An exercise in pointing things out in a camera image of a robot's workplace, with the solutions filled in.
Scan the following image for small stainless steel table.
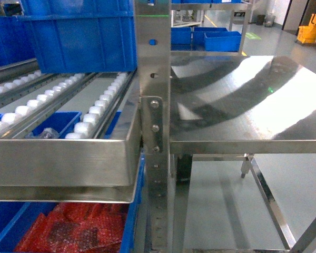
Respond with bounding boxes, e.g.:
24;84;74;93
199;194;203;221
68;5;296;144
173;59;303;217
170;56;316;252

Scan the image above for clear plastic bag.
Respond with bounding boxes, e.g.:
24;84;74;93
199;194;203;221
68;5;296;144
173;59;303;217
25;128;60;139

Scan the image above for yellow mop bucket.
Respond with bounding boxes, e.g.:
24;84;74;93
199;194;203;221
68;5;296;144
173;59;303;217
297;14;316;44

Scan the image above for red bubble wrap bags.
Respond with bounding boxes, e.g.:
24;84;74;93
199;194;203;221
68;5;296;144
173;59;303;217
14;203;128;252

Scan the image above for large blue bin upper shelf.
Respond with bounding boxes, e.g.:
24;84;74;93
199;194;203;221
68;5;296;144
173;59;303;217
20;0;137;73

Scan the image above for blue bin with red bags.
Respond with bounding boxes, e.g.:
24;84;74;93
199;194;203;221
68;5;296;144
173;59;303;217
0;154;145;252

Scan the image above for blue bin with plastic bag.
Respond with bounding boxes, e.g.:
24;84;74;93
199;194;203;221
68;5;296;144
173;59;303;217
34;111;82;139

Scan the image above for steel roller shelf rack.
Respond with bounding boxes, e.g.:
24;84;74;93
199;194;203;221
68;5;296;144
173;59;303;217
0;1;173;252

